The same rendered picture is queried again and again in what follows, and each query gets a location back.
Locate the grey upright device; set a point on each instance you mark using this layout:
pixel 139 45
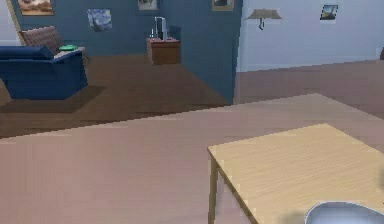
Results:
pixel 160 28

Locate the brown checked armchair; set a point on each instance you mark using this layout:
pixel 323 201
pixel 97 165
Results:
pixel 41 38

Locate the orange framed picture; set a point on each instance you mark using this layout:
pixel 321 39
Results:
pixel 35 6

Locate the small dark unframed picture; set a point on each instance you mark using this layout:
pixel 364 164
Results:
pixel 329 12

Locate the brown wooden side table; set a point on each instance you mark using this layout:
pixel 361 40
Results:
pixel 164 51

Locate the grey framed picture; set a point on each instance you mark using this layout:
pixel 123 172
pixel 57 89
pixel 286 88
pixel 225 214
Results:
pixel 148 4

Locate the green flat object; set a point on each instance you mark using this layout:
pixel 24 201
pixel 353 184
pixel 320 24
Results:
pixel 68 47

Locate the pale side table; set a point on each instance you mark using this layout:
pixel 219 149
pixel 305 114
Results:
pixel 71 52

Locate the dark picture tan frame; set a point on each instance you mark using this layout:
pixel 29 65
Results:
pixel 222 4

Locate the blue armchair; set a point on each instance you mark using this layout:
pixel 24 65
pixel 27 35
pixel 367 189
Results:
pixel 40 75

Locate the blue swirl painting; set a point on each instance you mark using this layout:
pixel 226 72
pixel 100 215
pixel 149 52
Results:
pixel 99 20

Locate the pale blue bowl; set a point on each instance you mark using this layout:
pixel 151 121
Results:
pixel 343 215

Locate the tan wall shelf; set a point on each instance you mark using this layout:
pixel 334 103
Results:
pixel 264 15

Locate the light wooden table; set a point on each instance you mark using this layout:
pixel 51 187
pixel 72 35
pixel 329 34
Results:
pixel 300 170

